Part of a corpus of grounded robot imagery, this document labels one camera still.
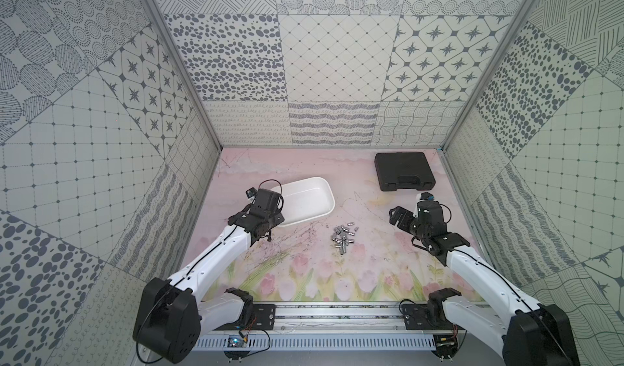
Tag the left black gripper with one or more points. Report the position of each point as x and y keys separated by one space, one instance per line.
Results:
x=266 y=202

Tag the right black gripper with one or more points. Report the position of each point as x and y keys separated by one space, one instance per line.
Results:
x=406 y=217

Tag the white plastic storage box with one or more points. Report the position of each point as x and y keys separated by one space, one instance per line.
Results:
x=306 y=200

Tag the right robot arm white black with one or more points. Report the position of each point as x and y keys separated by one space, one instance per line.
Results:
x=519 y=328

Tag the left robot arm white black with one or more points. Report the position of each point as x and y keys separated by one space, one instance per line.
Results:
x=172 y=313

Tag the chrome socket in pile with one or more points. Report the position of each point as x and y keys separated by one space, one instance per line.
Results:
x=345 y=234

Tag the chrome socket pile front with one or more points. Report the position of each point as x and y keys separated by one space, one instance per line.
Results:
x=342 y=246

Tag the black plastic tool case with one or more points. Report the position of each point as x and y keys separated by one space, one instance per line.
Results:
x=404 y=171

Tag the small circuit board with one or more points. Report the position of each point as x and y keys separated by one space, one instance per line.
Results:
x=236 y=342

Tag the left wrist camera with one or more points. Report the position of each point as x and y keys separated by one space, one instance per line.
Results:
x=251 y=193

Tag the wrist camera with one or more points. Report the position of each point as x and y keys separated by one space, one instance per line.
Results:
x=251 y=193
x=426 y=196

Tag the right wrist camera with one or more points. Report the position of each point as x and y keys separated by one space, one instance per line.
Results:
x=426 y=196

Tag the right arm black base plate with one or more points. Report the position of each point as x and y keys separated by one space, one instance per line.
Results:
x=417 y=317

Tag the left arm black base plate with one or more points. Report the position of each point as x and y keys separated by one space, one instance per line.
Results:
x=257 y=317

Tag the aluminium mounting rail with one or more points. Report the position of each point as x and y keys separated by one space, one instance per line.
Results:
x=378 y=317

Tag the white slotted cable duct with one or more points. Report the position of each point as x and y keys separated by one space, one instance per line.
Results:
x=321 y=342

